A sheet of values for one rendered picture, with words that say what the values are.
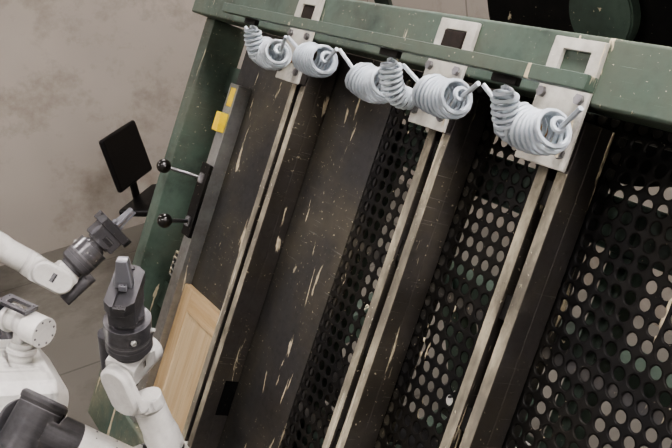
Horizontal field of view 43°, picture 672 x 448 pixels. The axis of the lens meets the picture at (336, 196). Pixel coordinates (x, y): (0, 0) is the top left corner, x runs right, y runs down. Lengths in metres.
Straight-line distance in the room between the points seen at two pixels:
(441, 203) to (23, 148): 4.53
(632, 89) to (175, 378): 1.48
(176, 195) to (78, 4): 3.32
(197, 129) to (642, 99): 1.54
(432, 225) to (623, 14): 0.66
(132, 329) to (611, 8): 1.17
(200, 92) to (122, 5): 3.32
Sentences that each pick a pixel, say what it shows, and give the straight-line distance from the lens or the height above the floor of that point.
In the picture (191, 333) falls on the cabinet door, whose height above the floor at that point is 1.16.
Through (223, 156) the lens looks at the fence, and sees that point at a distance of 2.28.
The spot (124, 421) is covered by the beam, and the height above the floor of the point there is 0.89.
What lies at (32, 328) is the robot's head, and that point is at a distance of 1.91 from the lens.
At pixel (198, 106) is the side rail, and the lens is 2.48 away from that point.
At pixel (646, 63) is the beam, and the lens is 1.24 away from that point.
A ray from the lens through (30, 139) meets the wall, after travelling 5.82.
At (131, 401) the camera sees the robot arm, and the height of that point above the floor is 1.36.
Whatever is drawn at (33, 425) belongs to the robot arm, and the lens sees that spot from 1.78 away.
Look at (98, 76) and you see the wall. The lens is 5.80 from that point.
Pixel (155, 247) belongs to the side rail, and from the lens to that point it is 2.55.
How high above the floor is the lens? 2.28
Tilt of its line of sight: 23 degrees down
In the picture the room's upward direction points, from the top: 9 degrees counter-clockwise
